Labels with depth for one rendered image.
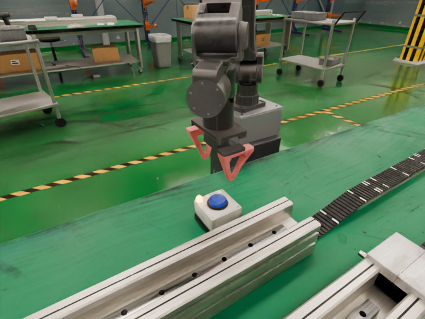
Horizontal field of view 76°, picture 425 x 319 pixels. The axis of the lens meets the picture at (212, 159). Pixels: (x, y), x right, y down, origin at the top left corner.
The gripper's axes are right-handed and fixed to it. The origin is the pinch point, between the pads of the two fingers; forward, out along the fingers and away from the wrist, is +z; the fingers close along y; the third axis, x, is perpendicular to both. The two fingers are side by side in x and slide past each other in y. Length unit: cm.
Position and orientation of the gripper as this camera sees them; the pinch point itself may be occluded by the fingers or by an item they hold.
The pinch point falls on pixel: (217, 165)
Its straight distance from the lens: 56.0
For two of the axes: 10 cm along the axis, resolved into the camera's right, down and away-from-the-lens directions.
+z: 0.0, 8.5, 5.2
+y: 5.3, 4.4, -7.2
